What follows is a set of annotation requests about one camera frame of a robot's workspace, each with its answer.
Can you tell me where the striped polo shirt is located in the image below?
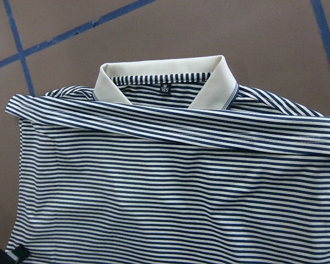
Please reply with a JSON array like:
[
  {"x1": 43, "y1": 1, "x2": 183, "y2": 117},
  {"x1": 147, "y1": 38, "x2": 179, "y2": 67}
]
[{"x1": 6, "y1": 56, "x2": 330, "y2": 263}]

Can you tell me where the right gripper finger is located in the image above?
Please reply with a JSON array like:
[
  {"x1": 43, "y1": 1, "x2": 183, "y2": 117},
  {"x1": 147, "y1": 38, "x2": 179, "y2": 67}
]
[{"x1": 0, "y1": 245, "x2": 30, "y2": 264}]

